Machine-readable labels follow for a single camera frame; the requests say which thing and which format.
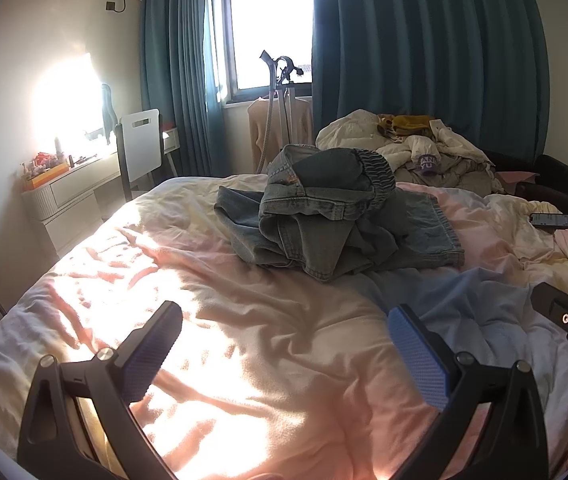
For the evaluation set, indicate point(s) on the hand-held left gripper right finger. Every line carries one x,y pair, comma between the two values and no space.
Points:
421,360

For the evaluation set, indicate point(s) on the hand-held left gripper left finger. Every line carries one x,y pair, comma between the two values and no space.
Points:
151,355

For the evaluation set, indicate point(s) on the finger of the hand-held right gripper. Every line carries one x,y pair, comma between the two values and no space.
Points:
556,307

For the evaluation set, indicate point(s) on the blue denim jeans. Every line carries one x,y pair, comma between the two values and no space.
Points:
314,210

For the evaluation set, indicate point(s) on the light blue cloth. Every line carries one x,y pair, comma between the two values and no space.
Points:
464,305

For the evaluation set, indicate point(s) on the black smartphone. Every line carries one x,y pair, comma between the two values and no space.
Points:
551,221

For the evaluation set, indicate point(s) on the pink bed blanket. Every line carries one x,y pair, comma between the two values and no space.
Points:
239,335

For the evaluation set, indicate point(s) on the black sofa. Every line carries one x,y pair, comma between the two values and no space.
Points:
559,175

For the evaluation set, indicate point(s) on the pink cloth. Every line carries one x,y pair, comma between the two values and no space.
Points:
516,179

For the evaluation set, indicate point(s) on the white dressing desk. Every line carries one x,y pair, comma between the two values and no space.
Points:
69,195

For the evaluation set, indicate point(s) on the white garment purple print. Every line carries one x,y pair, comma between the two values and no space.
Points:
426,160

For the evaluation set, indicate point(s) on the white chair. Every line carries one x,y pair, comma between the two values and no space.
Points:
139,147

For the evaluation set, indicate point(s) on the desk clutter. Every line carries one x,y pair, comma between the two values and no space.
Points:
46,165

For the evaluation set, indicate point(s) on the mustard yellow garment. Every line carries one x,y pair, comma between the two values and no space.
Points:
409,122

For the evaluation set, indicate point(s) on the cream crumpled duvet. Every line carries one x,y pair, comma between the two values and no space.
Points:
359,130

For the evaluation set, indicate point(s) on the narrow teal curtain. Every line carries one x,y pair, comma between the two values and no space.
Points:
179,60

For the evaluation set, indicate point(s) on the wide teal curtain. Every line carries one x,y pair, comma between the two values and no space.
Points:
429,35

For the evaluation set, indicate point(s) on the garment steamer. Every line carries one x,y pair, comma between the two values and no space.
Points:
281,67

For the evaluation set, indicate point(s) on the window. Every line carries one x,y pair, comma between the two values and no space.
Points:
269,15

